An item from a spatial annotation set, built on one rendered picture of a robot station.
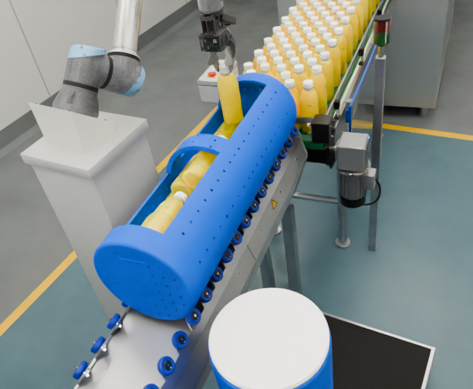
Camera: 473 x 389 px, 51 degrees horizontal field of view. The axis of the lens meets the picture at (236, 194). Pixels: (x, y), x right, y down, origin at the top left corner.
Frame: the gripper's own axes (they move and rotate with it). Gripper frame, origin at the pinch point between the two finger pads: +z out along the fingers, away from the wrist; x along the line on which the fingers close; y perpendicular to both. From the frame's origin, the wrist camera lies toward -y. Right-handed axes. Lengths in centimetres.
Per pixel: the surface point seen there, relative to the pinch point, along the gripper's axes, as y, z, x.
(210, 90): -27.5, 24.9, -22.9
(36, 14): -176, 49, -257
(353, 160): -25, 51, 38
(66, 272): 6, 130, -121
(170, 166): 35.2, 16.0, -5.9
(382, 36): -52, 11, 42
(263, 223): 27, 42, 18
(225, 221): 52, 18, 20
